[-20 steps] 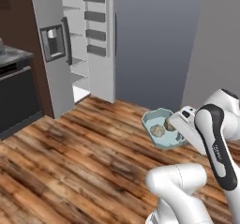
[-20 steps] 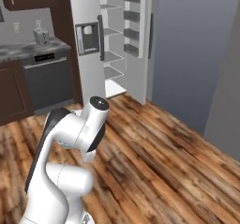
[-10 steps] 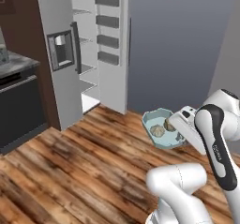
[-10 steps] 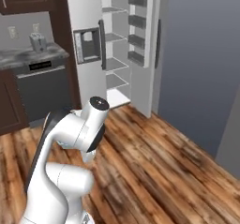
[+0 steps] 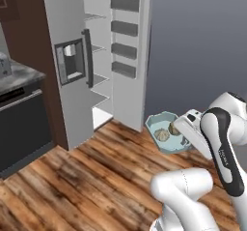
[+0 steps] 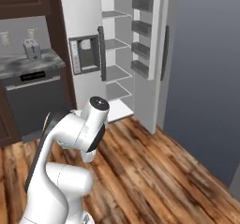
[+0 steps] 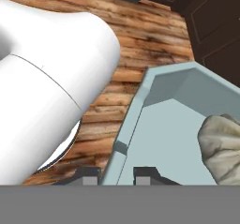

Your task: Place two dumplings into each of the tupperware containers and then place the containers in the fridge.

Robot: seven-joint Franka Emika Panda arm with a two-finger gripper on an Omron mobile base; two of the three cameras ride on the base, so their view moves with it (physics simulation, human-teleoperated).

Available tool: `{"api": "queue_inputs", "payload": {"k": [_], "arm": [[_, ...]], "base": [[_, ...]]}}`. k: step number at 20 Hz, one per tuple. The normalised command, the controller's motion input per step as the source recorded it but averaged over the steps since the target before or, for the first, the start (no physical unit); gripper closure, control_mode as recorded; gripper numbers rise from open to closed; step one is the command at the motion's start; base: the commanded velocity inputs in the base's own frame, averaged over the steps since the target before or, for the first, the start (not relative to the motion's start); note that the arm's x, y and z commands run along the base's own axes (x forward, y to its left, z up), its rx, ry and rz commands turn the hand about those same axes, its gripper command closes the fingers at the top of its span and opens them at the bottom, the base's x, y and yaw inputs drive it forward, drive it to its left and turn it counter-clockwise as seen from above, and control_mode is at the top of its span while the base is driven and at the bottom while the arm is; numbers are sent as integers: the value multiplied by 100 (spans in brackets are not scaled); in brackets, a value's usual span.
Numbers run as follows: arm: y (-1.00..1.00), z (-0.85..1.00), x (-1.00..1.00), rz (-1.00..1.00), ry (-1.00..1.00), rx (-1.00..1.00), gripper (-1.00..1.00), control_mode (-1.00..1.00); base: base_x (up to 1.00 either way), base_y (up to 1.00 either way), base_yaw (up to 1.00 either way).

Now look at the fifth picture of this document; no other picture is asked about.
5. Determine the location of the beige dumpling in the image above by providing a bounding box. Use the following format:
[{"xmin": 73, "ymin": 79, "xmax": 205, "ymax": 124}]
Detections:
[
  {"xmin": 168, "ymin": 121, "xmax": 181, "ymax": 136},
  {"xmin": 153, "ymin": 128, "xmax": 171, "ymax": 143}
]

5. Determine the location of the grey fridge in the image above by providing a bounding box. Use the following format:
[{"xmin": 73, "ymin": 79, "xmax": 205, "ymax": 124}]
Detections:
[{"xmin": 41, "ymin": 0, "xmax": 152, "ymax": 151}]

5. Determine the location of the black dishwasher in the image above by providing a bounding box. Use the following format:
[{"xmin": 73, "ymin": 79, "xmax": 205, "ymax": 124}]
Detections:
[{"xmin": 0, "ymin": 85, "xmax": 56, "ymax": 180}]

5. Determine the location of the dark fridge door handle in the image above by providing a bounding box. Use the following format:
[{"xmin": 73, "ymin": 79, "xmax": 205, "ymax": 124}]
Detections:
[{"xmin": 81, "ymin": 28, "xmax": 95, "ymax": 89}]

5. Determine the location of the fridge door with dispenser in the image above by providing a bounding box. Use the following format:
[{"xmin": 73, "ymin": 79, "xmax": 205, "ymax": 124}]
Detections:
[{"xmin": 41, "ymin": 0, "xmax": 95, "ymax": 151}]

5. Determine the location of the fridge door with shelves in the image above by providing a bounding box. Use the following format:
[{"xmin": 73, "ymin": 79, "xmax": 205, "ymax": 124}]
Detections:
[{"xmin": 110, "ymin": 0, "xmax": 152, "ymax": 133}]

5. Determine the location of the silver dishwasher handle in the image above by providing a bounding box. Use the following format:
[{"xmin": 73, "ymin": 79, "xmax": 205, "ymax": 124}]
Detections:
[{"xmin": 0, "ymin": 89, "xmax": 43, "ymax": 112}]

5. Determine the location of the light blue tupperware container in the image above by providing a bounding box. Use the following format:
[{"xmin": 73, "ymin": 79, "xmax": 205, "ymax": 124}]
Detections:
[{"xmin": 144, "ymin": 110, "xmax": 195, "ymax": 155}]

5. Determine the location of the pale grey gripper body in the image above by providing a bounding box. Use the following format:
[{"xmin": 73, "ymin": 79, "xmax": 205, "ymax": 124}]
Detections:
[{"xmin": 173, "ymin": 113, "xmax": 214, "ymax": 160}]

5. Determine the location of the brown tall cabinet panel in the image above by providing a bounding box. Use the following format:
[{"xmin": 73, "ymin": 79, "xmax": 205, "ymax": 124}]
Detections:
[{"xmin": 0, "ymin": 0, "xmax": 70, "ymax": 151}]

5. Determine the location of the white box with print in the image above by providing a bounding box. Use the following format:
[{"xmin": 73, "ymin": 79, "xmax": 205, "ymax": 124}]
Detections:
[{"xmin": 0, "ymin": 51, "xmax": 13, "ymax": 80}]

